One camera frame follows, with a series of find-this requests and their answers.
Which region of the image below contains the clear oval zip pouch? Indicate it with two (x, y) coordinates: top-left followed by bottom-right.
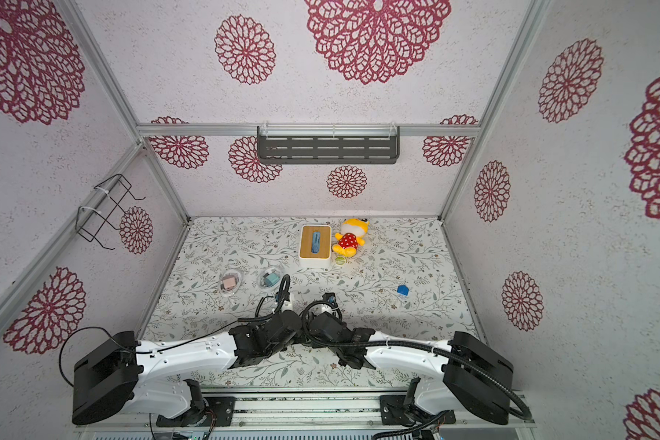
(218, 269), (242, 296)

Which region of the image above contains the pink charger cube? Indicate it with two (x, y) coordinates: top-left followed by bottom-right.
(221, 275), (238, 292)

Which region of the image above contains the teal charger cube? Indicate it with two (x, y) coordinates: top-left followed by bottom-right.
(262, 272), (281, 287)

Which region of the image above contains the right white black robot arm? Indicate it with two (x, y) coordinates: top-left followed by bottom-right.
(300, 300), (533, 425)

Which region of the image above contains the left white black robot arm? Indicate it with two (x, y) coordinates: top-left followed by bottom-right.
(71, 275), (302, 426)

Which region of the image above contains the small blue cube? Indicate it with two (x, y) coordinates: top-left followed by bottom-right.
(397, 285), (410, 297)

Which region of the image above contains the white wooden-top tissue box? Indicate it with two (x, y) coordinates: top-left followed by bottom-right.
(298, 225), (332, 270)

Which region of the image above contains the yellow plush toy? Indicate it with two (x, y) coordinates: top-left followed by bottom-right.
(332, 218), (370, 258)

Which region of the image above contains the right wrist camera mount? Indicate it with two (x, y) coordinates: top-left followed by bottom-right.
(320, 293), (339, 315)

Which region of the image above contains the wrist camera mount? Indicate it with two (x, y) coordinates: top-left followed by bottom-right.
(276, 293), (294, 313)
(320, 293), (339, 315)

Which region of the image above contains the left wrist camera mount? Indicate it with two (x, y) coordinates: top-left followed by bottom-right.
(276, 293), (294, 313)

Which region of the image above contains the grey wall shelf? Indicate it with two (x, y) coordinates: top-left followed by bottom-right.
(257, 126), (401, 165)

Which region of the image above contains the black wire wall rack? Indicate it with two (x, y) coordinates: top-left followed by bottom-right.
(74, 173), (146, 251)

